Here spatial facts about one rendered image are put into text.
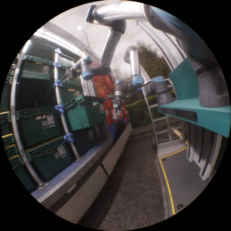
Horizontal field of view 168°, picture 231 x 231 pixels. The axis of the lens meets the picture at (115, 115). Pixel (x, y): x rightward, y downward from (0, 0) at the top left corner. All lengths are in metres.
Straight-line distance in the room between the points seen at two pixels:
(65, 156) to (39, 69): 0.86
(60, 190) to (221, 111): 0.73
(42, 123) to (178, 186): 1.11
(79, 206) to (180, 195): 0.69
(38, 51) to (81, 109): 1.34
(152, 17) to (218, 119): 0.24
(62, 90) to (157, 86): 0.91
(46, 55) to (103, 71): 1.31
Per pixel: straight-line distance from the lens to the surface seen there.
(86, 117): 0.62
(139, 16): 0.23
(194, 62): 0.27
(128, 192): 1.12
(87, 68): 0.57
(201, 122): 0.28
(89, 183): 0.74
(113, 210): 1.06
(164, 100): 0.63
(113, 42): 0.53
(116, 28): 0.52
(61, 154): 0.74
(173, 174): 0.78
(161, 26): 0.19
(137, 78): 0.55
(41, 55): 1.69
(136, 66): 0.63
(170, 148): 1.64
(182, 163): 0.87
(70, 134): 0.74
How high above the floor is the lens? 0.95
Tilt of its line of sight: 2 degrees down
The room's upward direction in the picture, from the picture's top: 19 degrees counter-clockwise
